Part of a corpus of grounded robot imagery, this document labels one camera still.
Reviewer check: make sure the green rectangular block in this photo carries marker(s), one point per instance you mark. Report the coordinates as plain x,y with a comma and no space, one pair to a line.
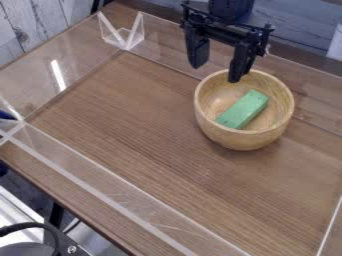
243,110

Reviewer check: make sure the black metal bracket with screw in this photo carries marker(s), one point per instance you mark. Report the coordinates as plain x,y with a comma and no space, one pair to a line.
68,247

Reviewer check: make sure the brown wooden bowl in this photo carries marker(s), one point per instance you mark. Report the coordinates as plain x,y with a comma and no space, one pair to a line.
215,94

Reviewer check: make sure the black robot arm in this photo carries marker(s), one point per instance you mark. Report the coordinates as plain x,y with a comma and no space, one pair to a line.
221,20

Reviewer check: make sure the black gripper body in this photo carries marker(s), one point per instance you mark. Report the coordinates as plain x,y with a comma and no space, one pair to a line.
226,21

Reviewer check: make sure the black table leg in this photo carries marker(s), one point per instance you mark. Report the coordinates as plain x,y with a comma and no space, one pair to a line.
56,216

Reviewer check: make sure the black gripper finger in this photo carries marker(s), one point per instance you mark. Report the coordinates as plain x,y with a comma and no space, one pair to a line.
197,45
245,55

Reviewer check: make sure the clear acrylic enclosure wall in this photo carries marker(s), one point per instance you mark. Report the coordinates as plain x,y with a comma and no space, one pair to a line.
106,138

